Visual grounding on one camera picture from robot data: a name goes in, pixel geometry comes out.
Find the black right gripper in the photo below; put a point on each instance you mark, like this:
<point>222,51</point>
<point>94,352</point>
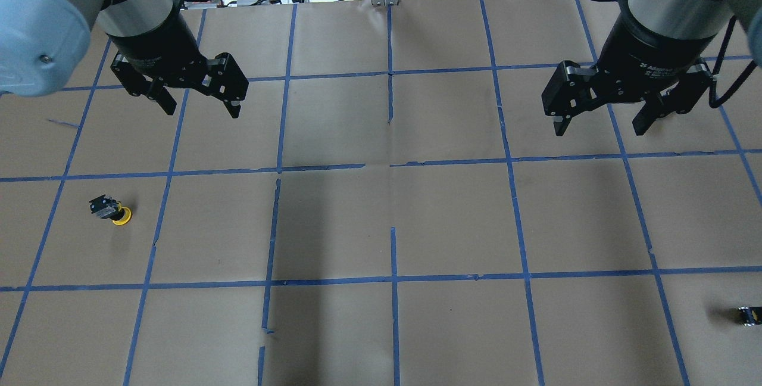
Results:
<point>642,52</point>

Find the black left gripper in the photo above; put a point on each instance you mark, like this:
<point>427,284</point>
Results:
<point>156,45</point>

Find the yellow push button switch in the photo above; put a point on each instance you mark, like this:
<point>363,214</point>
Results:
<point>107,208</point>

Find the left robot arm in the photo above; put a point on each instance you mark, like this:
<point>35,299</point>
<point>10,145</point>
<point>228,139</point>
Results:
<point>43,41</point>

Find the black switch block at edge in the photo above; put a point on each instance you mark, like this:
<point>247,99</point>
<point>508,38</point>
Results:
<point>750,315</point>

